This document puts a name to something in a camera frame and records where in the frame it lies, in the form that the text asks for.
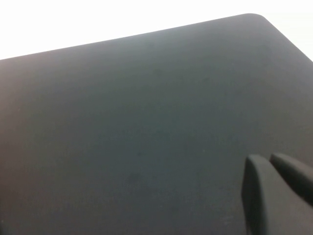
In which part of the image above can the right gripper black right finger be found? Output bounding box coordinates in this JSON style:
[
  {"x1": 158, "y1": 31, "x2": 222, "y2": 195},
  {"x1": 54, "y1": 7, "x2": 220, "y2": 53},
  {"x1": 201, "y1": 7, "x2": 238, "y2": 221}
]
[{"x1": 269, "y1": 152, "x2": 313, "y2": 204}]

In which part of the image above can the black table mat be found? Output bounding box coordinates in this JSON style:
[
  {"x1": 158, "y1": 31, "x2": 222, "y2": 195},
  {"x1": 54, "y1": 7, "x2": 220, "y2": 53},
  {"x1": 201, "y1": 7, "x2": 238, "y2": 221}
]
[{"x1": 0, "y1": 13, "x2": 313, "y2": 235}]

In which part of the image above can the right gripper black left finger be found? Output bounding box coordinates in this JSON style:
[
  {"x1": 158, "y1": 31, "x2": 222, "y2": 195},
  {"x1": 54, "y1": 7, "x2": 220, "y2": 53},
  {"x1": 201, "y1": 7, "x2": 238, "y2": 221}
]
[{"x1": 241, "y1": 154, "x2": 313, "y2": 235}]

